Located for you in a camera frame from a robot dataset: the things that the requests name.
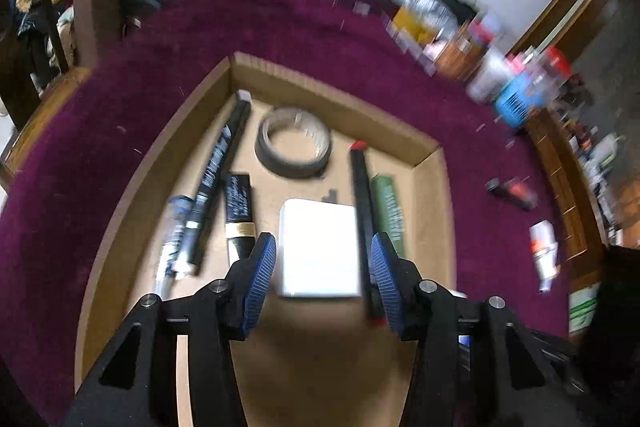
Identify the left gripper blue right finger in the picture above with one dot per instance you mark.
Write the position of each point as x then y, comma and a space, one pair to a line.
475, 356

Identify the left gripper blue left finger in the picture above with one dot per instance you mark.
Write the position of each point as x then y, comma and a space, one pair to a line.
133, 382

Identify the long black marker pen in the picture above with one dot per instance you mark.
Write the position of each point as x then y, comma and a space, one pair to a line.
514, 191

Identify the silver black small marker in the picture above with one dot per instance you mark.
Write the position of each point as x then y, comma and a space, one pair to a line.
172, 226

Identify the black gold lipstick tube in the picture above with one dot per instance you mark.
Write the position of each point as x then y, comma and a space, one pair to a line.
239, 227

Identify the white charger cube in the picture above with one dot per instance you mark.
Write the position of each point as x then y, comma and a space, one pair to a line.
317, 250

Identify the white orange cap bottle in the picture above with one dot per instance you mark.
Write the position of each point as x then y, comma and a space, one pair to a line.
545, 253

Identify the wooden side cabinet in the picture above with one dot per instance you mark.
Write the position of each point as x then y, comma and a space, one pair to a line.
583, 234

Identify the green lighter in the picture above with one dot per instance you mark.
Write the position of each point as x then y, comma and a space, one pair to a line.
388, 211

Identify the black marker red cap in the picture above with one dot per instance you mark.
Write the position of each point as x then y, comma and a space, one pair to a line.
366, 228

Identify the black pen white tip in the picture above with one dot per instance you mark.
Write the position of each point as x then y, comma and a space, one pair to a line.
221, 156

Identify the maroon velvet tablecloth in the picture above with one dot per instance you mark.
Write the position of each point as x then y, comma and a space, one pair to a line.
60, 203

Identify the shallow cardboard tray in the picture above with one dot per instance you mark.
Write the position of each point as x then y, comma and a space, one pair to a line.
308, 362

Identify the blue snack canister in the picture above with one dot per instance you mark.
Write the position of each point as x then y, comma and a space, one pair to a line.
520, 98

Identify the black electrical tape roll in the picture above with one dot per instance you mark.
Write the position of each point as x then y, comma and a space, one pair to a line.
293, 143

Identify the white plastic jar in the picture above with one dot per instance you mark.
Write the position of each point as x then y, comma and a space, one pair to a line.
491, 77

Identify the brown patterned jar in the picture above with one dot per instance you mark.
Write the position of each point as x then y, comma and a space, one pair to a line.
459, 58

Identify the red lid clear jar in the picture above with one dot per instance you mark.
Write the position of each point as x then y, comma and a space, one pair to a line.
554, 62

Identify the yellow tape roll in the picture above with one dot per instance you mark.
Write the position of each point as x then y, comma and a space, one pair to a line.
405, 20

